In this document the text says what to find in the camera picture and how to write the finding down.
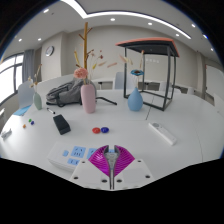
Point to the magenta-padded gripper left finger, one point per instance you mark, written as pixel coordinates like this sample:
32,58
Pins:
96,163

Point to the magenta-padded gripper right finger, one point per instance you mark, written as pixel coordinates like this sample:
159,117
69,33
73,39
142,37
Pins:
128,163

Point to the white remote control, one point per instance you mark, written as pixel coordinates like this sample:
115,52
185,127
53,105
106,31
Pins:
162,133

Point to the black rectangular case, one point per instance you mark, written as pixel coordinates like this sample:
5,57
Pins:
61,124

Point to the blue vase with flowers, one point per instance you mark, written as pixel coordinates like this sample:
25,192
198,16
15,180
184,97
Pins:
135,101

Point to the pink vase with flowers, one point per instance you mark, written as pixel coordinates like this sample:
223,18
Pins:
88,100

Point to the black marker pen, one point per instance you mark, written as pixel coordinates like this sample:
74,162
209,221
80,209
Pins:
50,110

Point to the small blue bead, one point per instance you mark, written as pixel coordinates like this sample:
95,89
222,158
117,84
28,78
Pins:
32,122

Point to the grey backpack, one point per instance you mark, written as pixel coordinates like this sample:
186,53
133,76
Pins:
66,91

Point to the small green bead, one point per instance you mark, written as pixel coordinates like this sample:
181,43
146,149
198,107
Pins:
29,120

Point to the white chair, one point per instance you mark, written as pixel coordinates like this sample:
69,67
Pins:
25,93
120,80

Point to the green vase with dried stems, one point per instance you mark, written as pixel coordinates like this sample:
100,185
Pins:
37,101

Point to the blue seat cushion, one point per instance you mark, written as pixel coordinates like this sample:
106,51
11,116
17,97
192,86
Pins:
22,111

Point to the small white stapler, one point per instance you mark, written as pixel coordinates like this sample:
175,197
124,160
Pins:
6,133

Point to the grey curtain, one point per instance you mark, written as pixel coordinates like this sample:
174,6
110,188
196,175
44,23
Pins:
28,65

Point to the wooden tree coat rack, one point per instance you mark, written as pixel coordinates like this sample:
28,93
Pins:
86,43

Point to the window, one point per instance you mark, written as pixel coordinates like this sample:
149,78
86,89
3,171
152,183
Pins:
7,80

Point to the black-framed side table, orange top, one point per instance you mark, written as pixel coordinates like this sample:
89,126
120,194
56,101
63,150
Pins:
150,41

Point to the recessed ceiling spot lights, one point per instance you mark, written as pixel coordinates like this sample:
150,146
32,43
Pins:
112,19

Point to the curved ceiling light strip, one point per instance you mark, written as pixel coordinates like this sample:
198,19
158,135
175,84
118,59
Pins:
133,14

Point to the round wall clock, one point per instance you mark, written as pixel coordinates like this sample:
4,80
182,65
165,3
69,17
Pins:
49,51

